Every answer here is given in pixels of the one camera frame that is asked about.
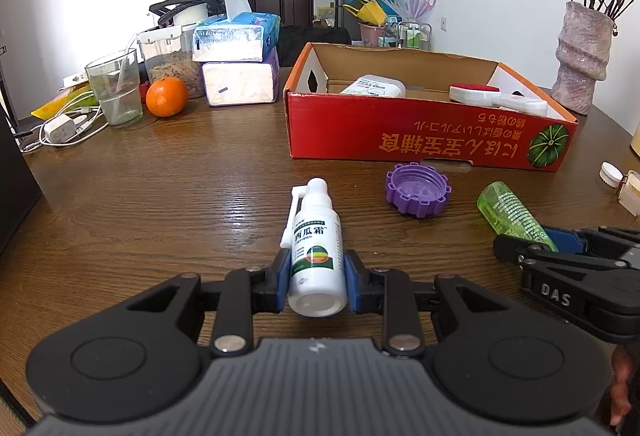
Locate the pink bin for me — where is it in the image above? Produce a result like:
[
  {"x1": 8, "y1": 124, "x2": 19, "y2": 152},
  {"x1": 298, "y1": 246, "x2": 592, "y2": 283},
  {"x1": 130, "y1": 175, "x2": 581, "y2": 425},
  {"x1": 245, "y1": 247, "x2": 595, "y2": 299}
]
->
[{"x1": 359, "y1": 22, "x2": 386, "y2": 46}]

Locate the clear food container white lid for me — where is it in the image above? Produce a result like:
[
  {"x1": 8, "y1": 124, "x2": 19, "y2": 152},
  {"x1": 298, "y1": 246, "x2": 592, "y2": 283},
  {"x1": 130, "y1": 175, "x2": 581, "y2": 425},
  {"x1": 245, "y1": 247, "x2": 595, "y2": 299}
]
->
[{"x1": 137, "y1": 26, "x2": 206, "y2": 99}]

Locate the blue tissue box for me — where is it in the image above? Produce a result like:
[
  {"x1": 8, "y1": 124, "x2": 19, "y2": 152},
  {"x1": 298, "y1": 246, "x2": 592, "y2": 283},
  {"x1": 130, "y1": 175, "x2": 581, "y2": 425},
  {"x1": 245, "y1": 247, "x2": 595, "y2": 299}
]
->
[{"x1": 220, "y1": 0, "x2": 282, "y2": 61}]

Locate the white trolley rack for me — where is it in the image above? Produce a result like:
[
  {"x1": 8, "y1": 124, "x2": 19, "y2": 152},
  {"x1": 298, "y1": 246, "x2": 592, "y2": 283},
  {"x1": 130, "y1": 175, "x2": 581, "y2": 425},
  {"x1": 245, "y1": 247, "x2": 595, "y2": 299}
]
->
[{"x1": 384, "y1": 16, "x2": 433, "y2": 51}]

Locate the white charging cable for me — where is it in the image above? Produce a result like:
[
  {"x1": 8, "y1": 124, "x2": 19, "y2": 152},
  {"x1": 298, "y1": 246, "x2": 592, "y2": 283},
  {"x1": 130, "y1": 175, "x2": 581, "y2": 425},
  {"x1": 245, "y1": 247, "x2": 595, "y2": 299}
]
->
[{"x1": 20, "y1": 90, "x2": 108, "y2": 151}]

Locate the person's right hand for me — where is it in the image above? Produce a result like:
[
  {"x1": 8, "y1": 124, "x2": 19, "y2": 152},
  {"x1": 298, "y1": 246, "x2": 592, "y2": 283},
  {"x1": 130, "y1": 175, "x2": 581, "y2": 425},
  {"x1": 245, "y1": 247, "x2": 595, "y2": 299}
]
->
[{"x1": 610, "y1": 346, "x2": 640, "y2": 428}]

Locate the pink textured vase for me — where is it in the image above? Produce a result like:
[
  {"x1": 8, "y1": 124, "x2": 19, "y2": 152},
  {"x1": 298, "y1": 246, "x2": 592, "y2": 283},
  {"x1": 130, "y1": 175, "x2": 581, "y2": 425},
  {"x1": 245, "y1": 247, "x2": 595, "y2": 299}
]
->
[{"x1": 551, "y1": 2, "x2": 615, "y2": 115}]

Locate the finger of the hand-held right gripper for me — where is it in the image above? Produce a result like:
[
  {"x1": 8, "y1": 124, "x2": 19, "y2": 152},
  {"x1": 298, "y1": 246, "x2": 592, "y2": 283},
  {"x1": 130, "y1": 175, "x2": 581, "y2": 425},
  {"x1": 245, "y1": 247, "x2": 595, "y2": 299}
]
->
[
  {"x1": 494, "y1": 234, "x2": 621, "y2": 273},
  {"x1": 544, "y1": 226, "x2": 640, "y2": 261}
]

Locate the orange fruit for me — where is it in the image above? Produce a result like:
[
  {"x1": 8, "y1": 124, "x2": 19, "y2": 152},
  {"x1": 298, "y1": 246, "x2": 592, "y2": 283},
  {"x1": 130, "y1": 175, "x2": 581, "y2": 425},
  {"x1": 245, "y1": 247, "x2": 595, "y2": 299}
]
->
[{"x1": 145, "y1": 77, "x2": 189, "y2": 118}]

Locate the clear glass cup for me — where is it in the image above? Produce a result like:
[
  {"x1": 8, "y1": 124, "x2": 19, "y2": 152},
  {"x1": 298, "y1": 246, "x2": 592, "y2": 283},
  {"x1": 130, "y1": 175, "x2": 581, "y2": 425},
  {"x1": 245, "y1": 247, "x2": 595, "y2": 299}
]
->
[{"x1": 85, "y1": 50, "x2": 144, "y2": 125}]

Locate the white lotion bottle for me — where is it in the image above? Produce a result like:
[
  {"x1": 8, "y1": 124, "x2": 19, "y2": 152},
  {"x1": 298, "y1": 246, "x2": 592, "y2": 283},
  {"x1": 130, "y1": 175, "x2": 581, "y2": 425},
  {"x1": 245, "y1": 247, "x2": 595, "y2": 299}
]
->
[{"x1": 340, "y1": 74, "x2": 407, "y2": 97}]

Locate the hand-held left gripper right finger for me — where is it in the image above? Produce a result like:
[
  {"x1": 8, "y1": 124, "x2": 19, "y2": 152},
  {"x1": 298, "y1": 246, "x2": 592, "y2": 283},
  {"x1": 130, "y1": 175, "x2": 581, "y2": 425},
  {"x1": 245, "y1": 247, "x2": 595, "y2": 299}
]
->
[{"x1": 342, "y1": 250, "x2": 521, "y2": 359}]

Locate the silver tissue pack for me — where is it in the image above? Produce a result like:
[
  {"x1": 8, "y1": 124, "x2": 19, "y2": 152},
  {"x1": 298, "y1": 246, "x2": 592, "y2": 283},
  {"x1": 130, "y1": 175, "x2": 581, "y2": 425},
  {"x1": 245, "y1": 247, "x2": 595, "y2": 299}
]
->
[{"x1": 192, "y1": 22, "x2": 266, "y2": 63}]

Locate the green transparent bottle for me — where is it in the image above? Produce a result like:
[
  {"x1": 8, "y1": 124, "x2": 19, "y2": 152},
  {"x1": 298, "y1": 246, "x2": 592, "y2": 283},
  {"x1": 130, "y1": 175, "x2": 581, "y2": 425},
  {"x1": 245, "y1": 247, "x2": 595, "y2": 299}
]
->
[{"x1": 476, "y1": 182, "x2": 559, "y2": 253}]

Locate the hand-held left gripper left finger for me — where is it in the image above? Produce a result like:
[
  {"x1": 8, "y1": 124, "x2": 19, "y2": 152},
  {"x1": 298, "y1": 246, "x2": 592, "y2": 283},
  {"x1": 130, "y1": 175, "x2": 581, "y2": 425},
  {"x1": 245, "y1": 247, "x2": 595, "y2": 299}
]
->
[{"x1": 119, "y1": 250, "x2": 293, "y2": 357}]

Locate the white charger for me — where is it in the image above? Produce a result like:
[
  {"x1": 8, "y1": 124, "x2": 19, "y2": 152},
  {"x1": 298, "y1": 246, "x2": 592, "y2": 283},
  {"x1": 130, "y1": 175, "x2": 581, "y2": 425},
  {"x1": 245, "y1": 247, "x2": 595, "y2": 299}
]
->
[{"x1": 44, "y1": 116, "x2": 78, "y2": 144}]

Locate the red and white lint brush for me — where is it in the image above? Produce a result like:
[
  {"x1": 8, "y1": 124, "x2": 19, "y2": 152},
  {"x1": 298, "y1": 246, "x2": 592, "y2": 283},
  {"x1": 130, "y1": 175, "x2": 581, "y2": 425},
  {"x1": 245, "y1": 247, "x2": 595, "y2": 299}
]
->
[{"x1": 448, "y1": 84, "x2": 549, "y2": 117}]

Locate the white spray bottle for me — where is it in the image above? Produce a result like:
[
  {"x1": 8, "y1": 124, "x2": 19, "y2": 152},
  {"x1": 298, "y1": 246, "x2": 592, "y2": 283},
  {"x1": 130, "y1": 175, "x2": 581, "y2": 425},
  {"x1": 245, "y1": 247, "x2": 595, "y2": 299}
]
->
[{"x1": 280, "y1": 178, "x2": 347, "y2": 318}]

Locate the small white cap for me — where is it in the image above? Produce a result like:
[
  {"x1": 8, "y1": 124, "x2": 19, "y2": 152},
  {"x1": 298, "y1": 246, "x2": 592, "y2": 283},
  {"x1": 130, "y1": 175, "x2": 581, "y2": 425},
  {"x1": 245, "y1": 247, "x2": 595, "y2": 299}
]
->
[{"x1": 600, "y1": 162, "x2": 624, "y2": 188}]

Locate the purple bottle cap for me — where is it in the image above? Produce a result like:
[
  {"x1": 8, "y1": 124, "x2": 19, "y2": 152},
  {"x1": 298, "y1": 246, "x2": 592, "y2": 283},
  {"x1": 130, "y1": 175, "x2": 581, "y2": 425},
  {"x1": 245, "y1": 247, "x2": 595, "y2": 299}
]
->
[{"x1": 385, "y1": 163, "x2": 452, "y2": 218}]

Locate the purple wrapped tissue pack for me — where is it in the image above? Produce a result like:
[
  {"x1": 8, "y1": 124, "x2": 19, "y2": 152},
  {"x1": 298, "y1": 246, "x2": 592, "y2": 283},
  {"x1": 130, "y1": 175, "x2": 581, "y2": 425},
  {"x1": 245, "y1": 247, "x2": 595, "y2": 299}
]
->
[{"x1": 201, "y1": 48, "x2": 281, "y2": 107}]

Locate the red cardboard box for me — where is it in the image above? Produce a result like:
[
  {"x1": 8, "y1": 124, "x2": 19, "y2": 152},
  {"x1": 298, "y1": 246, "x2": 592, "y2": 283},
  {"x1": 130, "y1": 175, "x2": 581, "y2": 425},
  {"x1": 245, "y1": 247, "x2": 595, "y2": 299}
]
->
[{"x1": 283, "y1": 42, "x2": 579, "y2": 173}]

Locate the yellow green packet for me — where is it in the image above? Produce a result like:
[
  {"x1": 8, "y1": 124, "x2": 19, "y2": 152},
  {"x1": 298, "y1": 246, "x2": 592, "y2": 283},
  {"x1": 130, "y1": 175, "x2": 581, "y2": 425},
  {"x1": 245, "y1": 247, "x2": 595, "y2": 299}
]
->
[{"x1": 31, "y1": 86, "x2": 96, "y2": 119}]

